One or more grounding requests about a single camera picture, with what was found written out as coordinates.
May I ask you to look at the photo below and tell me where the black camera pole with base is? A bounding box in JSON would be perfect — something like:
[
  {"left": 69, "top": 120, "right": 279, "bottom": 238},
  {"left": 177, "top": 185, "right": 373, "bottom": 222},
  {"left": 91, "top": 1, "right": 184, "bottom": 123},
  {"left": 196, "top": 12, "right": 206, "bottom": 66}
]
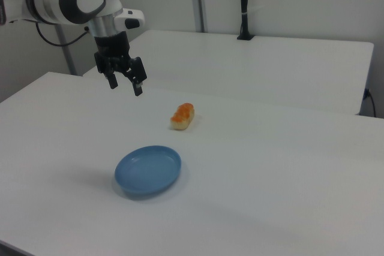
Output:
[{"left": 236, "top": 0, "right": 256, "bottom": 41}]

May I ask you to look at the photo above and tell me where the orange-topped bread roll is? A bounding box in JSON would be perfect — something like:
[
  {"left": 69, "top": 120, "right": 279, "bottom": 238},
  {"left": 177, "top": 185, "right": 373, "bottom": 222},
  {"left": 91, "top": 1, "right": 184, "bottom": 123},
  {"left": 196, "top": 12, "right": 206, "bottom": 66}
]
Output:
[{"left": 169, "top": 103, "right": 195, "bottom": 131}]

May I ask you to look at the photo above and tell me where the black cable with blue plug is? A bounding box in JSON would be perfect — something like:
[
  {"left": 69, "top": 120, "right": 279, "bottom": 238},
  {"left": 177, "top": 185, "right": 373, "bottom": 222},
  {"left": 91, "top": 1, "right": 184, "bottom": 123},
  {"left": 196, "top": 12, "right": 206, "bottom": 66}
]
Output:
[{"left": 364, "top": 88, "right": 377, "bottom": 117}]

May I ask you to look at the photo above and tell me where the blue round plate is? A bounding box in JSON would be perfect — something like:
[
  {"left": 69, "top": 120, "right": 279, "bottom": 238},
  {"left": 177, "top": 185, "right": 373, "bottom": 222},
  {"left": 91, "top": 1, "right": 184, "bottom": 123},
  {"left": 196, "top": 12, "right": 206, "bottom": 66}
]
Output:
[{"left": 114, "top": 145, "right": 182, "bottom": 200}]

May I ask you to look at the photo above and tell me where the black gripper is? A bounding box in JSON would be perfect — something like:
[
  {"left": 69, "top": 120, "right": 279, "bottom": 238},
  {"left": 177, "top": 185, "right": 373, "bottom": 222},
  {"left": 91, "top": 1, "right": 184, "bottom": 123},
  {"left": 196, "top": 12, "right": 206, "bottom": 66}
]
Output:
[{"left": 94, "top": 31, "right": 148, "bottom": 98}]

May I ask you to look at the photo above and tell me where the white rectangular table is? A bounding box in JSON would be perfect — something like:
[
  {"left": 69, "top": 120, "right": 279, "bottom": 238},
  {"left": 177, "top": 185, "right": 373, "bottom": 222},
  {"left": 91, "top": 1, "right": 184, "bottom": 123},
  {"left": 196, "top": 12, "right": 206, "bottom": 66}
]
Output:
[{"left": 82, "top": 29, "right": 375, "bottom": 116}]

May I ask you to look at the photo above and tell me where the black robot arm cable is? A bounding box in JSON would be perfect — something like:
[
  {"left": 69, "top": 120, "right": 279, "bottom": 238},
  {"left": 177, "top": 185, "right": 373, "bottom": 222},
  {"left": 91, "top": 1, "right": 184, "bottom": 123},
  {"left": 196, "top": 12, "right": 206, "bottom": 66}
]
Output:
[{"left": 35, "top": 22, "right": 91, "bottom": 47}]

